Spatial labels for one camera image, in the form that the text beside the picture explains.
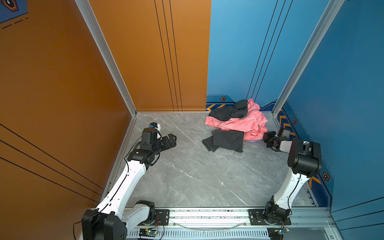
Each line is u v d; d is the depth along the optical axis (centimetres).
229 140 99
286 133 83
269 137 94
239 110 106
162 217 74
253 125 97
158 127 72
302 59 89
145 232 71
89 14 71
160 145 68
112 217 39
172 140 72
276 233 71
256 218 72
